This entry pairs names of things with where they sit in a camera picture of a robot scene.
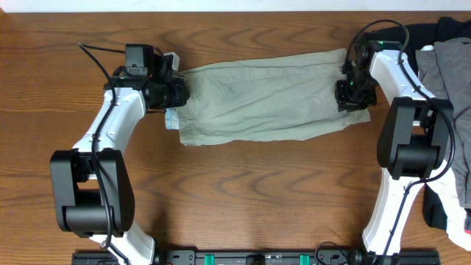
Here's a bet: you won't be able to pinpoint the black garment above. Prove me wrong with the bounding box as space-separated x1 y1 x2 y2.
364 17 471 74

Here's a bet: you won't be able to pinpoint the white patterned cloth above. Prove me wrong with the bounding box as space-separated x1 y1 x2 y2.
428 180 470 252

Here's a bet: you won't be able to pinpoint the grey-green cotton shorts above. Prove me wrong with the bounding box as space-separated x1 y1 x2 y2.
165 49 370 146

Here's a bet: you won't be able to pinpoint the dark grey garment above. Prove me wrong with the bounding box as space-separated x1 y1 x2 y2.
415 37 471 209

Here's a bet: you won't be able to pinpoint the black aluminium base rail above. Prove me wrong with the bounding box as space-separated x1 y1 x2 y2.
71 241 441 265

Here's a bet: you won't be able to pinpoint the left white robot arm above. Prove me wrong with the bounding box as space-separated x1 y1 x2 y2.
50 77 190 264

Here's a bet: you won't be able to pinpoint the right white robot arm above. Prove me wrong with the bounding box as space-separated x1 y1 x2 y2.
334 40 455 258

